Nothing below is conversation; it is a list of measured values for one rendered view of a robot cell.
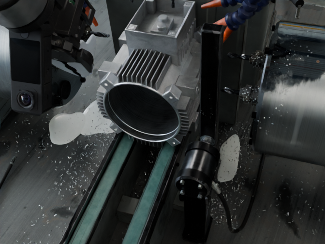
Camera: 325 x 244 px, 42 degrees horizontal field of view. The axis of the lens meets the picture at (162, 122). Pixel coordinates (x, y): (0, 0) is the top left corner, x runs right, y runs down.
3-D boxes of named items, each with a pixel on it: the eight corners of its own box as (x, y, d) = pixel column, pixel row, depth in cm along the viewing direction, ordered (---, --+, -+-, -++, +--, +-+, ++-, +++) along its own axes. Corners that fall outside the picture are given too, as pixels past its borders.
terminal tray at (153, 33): (148, 24, 90) (145, -6, 85) (197, 32, 88) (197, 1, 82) (127, 60, 83) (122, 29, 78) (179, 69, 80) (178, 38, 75)
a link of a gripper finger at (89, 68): (103, 65, 63) (80, 41, 54) (100, 74, 63) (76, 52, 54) (74, 60, 64) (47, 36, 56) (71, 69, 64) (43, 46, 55)
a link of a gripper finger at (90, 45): (112, 49, 69) (91, 23, 60) (102, 83, 67) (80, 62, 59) (95, 45, 69) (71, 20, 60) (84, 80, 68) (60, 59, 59)
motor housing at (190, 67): (138, 75, 103) (128, 7, 89) (214, 89, 98) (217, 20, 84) (103, 136, 90) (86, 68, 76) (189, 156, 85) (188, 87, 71)
